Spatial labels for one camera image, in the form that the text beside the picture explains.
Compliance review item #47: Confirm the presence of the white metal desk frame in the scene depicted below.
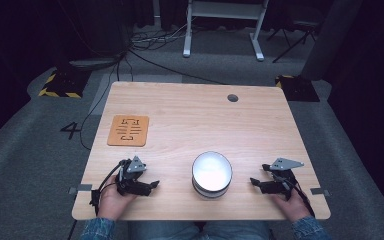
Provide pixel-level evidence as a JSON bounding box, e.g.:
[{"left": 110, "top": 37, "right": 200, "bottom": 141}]
[{"left": 182, "top": 0, "right": 271, "bottom": 62}]

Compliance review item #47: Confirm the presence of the person's left hand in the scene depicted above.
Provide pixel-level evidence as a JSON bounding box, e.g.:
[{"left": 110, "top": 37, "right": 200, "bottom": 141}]
[{"left": 96, "top": 175, "right": 138, "bottom": 222}]

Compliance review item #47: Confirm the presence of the grey tape strip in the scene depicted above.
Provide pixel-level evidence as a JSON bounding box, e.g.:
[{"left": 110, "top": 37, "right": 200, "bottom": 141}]
[
  {"left": 68, "top": 183, "right": 94, "bottom": 196},
  {"left": 309, "top": 187, "right": 331, "bottom": 197}
]

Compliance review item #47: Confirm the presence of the person's right hand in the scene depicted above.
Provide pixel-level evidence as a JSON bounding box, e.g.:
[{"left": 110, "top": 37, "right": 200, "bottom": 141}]
[{"left": 272, "top": 191, "right": 311, "bottom": 223}]

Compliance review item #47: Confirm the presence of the grey upright column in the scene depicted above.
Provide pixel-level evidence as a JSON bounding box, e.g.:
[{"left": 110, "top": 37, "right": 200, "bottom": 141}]
[{"left": 300, "top": 0, "right": 365, "bottom": 82}]

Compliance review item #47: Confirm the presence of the white bowl with dark rim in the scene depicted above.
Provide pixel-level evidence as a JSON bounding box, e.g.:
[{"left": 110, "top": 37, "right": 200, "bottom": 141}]
[
  {"left": 191, "top": 150, "right": 234, "bottom": 193},
  {"left": 192, "top": 179, "right": 231, "bottom": 201}
]

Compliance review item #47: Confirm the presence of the thin black floor cable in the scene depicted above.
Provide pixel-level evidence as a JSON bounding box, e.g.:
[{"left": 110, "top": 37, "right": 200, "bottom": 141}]
[{"left": 79, "top": 55, "right": 135, "bottom": 152}]

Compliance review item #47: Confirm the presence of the orange trivet with cut-outs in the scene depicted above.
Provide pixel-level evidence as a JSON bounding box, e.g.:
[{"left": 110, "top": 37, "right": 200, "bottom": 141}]
[{"left": 106, "top": 114, "right": 150, "bottom": 148}]

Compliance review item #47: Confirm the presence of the left hand-held gripper black cable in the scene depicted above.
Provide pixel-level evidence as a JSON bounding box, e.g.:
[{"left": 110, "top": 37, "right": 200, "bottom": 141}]
[{"left": 89, "top": 159, "right": 128, "bottom": 217}]

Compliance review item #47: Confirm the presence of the yellow-black striped base plate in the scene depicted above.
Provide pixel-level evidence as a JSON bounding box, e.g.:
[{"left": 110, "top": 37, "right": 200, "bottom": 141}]
[
  {"left": 274, "top": 74, "right": 321, "bottom": 103},
  {"left": 37, "top": 67, "right": 92, "bottom": 100}
]

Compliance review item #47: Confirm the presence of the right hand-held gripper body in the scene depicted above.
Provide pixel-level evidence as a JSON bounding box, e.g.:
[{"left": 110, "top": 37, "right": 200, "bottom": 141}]
[{"left": 259, "top": 157, "right": 305, "bottom": 201}]

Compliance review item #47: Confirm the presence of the black tripod stand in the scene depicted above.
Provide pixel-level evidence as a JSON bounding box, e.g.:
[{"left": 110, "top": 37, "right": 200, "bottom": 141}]
[{"left": 265, "top": 19, "right": 318, "bottom": 64}]

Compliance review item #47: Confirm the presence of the dark round stand base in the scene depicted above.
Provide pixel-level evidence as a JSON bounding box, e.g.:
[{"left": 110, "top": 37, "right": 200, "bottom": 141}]
[{"left": 67, "top": 56, "right": 125, "bottom": 72}]

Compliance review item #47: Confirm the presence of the person's right leg in jeans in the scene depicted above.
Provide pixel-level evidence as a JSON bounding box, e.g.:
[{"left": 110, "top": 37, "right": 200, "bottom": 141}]
[{"left": 202, "top": 220, "right": 272, "bottom": 240}]

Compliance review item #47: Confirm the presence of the bundle of floor cables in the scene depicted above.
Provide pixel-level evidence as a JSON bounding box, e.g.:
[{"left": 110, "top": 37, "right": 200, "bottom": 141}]
[{"left": 129, "top": 16, "right": 198, "bottom": 52}]

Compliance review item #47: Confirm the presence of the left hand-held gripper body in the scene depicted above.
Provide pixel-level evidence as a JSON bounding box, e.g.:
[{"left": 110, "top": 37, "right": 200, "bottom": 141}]
[{"left": 114, "top": 155, "right": 154, "bottom": 197}]

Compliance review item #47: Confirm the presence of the long black floor cable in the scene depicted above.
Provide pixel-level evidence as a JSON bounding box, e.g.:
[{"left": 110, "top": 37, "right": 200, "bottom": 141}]
[{"left": 129, "top": 49, "right": 228, "bottom": 86}]

